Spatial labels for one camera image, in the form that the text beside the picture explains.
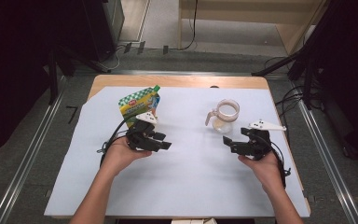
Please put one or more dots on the light wooden shelf unit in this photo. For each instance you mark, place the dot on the light wooden shelf unit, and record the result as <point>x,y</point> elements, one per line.
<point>245,17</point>

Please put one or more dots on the yellow green refill pouch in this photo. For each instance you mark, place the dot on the yellow green refill pouch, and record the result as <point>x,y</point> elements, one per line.
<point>136,104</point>

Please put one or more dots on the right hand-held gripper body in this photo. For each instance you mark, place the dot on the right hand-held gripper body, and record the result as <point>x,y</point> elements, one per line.
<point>256,144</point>

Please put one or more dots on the small black floor bracket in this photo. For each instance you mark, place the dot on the small black floor bracket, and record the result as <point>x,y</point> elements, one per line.
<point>127,47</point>
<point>165,49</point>
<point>141,47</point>

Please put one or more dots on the silver metal floor rail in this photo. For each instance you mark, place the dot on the silver metal floor rail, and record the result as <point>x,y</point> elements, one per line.
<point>28,161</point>
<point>326,161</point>
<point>183,72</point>

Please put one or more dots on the white paper table sheet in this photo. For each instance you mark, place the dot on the white paper table sheet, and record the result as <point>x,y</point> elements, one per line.
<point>192,174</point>

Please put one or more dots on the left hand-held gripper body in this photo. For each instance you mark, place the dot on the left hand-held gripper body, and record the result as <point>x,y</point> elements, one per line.
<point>140,135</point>

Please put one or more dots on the clear jar with beige collar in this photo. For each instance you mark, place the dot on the clear jar with beige collar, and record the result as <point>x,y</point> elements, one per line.
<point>227,113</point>

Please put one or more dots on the person's right hand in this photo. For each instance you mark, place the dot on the person's right hand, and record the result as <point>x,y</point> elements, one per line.
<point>267,171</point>

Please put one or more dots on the dark curtain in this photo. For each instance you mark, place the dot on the dark curtain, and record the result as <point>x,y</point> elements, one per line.
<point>12,62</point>
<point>354,62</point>

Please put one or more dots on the black cabinet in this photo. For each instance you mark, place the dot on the black cabinet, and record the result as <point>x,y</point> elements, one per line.
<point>105,31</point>

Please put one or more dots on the black metal stand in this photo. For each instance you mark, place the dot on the black metal stand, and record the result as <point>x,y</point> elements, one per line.
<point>53,81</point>
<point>279,63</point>

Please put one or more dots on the black table grommet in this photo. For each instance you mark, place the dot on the black table grommet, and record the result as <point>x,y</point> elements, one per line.
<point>214,86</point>

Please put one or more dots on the person's left hand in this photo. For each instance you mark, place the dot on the person's left hand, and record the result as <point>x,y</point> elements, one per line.
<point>119,157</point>

